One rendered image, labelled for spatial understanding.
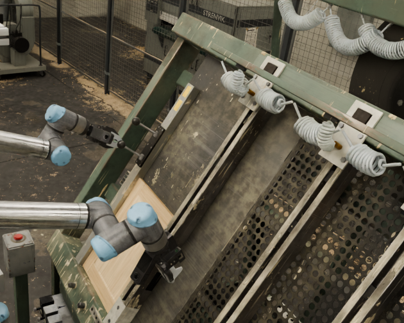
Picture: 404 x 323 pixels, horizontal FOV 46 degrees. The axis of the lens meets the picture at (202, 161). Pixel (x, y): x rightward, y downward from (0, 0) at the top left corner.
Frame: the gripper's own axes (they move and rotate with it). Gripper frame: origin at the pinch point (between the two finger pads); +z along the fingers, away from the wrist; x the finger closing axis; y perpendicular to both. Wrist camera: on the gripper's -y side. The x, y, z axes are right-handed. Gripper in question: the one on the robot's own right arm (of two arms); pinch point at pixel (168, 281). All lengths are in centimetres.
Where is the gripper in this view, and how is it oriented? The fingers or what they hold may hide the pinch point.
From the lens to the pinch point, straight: 159.9
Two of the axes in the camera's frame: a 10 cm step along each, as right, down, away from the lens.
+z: 2.3, 6.8, 7.0
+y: 7.3, -5.9, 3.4
